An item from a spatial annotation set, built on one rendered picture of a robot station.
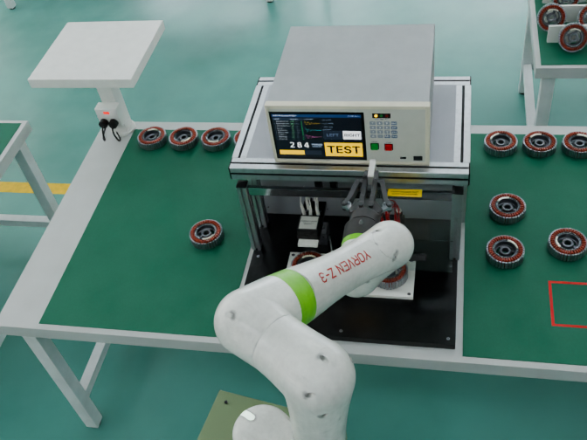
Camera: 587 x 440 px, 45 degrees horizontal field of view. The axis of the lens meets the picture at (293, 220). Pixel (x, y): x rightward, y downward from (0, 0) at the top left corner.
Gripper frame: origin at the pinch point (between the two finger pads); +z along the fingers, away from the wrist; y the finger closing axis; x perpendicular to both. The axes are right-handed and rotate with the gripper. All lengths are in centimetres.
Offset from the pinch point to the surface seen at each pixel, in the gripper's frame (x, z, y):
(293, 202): -35, 22, -30
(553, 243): -39, 13, 51
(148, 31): 3, 65, -84
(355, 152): -1.8, 9.7, -5.7
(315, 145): 0.5, 9.7, -16.5
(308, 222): -25.6, 4.8, -20.8
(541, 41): -42, 126, 54
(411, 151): -1.2, 9.8, 9.8
